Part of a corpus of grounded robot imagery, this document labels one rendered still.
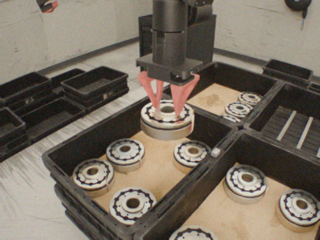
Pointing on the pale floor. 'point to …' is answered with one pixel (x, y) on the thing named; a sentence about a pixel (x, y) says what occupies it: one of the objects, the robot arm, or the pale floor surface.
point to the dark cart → (205, 30)
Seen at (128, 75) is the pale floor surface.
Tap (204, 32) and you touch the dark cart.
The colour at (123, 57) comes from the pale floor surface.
